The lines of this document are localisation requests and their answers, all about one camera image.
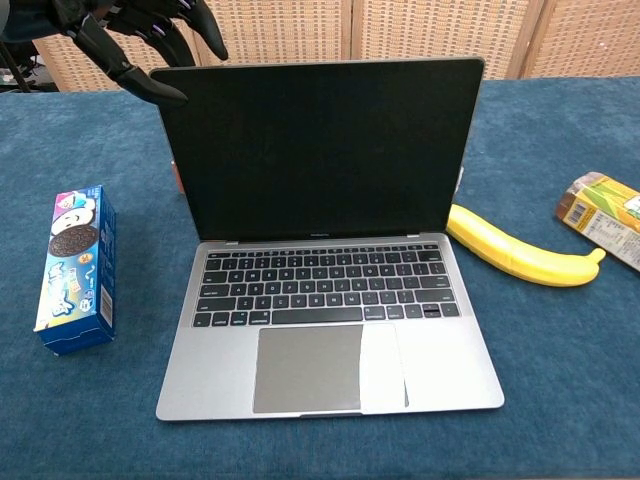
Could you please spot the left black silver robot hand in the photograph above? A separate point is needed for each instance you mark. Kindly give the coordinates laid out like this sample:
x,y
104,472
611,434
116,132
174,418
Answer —
x,y
100,42

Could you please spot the grey laptop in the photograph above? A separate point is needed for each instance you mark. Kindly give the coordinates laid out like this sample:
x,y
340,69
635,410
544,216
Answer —
x,y
320,370

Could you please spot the black tripod stand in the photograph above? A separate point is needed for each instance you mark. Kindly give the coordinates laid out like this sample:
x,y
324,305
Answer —
x,y
15,70

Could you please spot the orange wafer biscuit box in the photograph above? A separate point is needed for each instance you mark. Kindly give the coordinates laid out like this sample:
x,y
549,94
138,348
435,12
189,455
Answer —
x,y
177,177

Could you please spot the narrow blue Oreo box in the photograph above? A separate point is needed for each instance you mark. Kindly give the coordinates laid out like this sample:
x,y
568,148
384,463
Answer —
x,y
75,270

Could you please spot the woven wooden folding screen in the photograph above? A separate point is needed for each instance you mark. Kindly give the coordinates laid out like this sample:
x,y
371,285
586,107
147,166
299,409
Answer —
x,y
400,30

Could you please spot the blue table cloth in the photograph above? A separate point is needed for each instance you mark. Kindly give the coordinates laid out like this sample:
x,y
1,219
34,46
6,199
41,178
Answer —
x,y
100,425

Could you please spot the yellow banana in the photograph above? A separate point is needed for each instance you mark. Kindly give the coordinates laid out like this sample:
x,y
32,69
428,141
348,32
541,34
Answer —
x,y
520,255

